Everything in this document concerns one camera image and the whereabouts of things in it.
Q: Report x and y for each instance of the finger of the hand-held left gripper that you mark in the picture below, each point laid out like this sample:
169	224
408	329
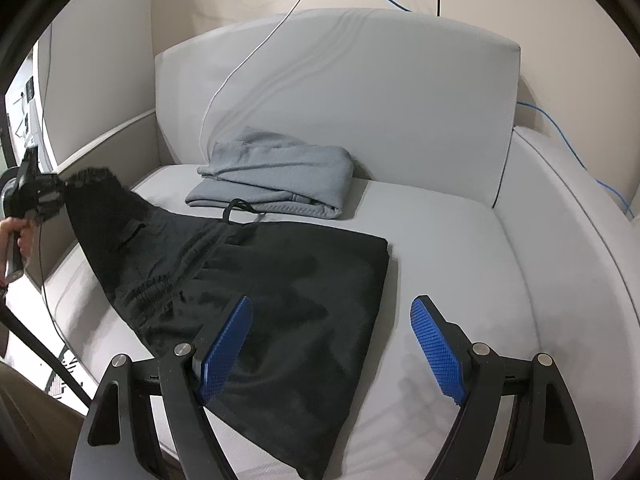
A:
49	207
50	183

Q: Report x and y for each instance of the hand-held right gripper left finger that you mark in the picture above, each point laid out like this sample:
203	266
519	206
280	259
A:
225	355

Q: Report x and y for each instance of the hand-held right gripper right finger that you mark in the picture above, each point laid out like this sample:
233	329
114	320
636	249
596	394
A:
437	350

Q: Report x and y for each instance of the black pants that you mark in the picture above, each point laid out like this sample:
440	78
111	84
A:
280	285

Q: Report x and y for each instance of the grey folded pants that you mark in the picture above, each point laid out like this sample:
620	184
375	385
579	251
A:
280	170

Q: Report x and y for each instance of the person's left hand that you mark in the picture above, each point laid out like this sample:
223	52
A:
26	245

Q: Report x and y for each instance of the light grey armchair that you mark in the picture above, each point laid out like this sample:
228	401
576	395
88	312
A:
450	260

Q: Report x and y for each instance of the black white patterned mat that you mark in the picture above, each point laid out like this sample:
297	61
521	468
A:
62	370

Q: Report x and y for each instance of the person's khaki trouser leg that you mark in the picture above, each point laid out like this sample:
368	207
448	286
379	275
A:
30	425

